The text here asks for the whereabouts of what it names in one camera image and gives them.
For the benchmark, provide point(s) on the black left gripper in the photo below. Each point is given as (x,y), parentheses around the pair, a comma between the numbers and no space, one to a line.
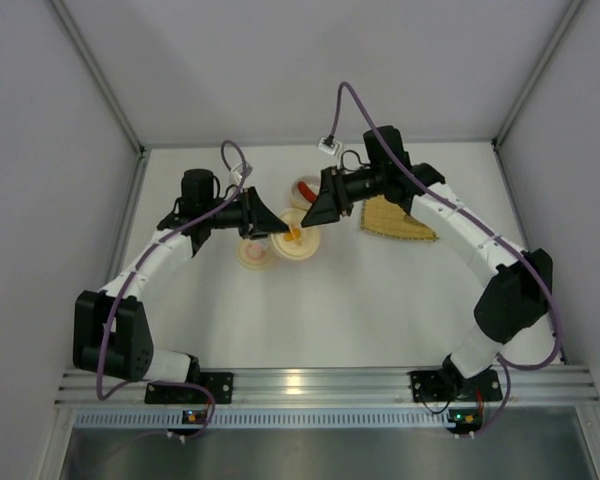
(250,213)

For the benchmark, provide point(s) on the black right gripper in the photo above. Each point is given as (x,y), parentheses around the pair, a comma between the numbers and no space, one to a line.
(338,191)

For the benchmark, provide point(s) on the orange lunch box bowl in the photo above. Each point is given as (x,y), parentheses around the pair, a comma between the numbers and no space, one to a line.
(296,200)

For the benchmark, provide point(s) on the red sausage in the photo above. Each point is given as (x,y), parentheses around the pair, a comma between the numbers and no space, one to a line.
(306,192)

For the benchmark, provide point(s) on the cream plain lid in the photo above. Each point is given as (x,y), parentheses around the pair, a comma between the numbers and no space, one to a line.
(297,243)

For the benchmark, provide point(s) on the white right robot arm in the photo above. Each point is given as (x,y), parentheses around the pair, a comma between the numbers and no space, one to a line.
(516,282)

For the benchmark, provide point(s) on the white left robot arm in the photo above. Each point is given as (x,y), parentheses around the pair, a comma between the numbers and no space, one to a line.
(111,331)

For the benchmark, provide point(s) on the bamboo sushi mat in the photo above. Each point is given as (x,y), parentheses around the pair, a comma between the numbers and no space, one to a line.
(383,218)

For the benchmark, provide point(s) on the cream lid with pink ring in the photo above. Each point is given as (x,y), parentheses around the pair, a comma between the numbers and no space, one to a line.
(256,254)

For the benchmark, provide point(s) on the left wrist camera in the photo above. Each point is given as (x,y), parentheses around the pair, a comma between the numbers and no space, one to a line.
(240,172)

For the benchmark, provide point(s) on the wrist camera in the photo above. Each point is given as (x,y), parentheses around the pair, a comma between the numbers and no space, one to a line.
(240,172)
(329,145)

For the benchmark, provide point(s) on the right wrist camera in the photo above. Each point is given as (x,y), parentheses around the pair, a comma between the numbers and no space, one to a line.
(329,145)

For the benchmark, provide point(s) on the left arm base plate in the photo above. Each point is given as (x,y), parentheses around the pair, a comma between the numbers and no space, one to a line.
(219,385)

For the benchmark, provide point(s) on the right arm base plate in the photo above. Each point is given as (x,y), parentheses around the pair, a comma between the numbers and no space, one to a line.
(430,386)

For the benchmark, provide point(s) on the slotted cable duct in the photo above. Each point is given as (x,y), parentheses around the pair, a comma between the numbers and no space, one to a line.
(190,419)

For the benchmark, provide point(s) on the aluminium mounting rail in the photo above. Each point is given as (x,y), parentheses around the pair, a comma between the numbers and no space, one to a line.
(558,385)

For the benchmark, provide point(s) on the left aluminium frame post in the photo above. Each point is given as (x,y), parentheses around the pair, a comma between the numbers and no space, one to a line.
(71,29)

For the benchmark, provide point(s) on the aluminium frame post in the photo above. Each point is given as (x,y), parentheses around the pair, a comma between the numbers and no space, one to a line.
(71,29)
(547,53)

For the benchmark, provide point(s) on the right aluminium frame post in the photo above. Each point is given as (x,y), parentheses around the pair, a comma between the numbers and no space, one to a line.
(547,53)

